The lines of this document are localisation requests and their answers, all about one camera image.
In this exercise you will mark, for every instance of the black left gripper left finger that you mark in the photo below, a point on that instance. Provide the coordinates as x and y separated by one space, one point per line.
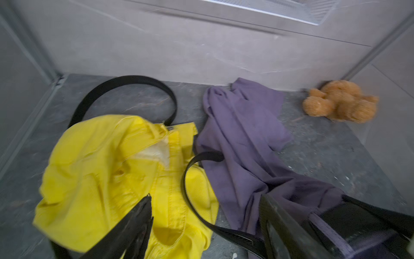
129 238

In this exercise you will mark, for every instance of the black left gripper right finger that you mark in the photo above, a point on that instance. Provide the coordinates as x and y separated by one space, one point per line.
284 238

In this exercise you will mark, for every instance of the yellow trousers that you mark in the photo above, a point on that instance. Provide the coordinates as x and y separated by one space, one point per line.
102 167

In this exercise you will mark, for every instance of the black leather belt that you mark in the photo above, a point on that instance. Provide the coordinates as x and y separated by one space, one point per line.
117 82

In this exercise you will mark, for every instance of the purple garment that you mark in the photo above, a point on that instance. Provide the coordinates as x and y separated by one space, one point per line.
237 149

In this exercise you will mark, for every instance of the brown teddy bear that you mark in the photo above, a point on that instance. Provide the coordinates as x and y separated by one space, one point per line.
341 101

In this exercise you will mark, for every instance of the white wire mesh basket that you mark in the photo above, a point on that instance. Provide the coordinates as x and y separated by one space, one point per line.
313 12

